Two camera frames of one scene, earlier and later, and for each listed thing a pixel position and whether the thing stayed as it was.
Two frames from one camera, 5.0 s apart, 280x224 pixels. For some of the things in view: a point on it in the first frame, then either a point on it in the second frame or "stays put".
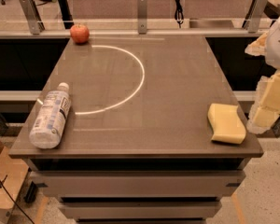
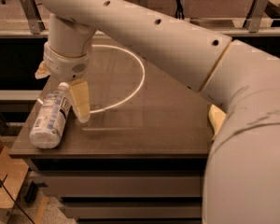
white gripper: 279,49 -> 66,65
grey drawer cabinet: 137,147 stays put
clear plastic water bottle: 51,118 stays put
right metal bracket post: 252,21 stays put
